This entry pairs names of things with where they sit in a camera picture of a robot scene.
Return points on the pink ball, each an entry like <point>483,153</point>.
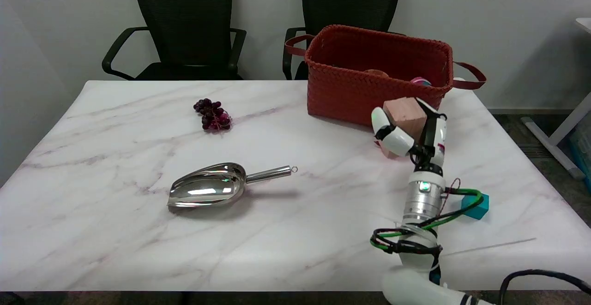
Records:
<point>420,82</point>

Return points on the white desk frame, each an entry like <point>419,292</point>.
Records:
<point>561,129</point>

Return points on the purple grape bunch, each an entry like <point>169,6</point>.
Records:
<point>213,115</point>

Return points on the red woven basket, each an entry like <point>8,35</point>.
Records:
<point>376,74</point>

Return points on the brown round object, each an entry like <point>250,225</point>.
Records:
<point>376,73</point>

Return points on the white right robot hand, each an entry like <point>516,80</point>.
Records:
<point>397,139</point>

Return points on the black mesh office chair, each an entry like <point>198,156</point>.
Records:
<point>344,14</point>
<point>184,28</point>

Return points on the wooden rectangular block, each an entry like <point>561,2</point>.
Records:
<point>406,118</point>

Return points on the teal cube block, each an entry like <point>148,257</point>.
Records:
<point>478,207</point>

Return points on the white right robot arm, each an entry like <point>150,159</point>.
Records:
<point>418,231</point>

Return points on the shiny metal scoop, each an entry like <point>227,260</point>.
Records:
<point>212,188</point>

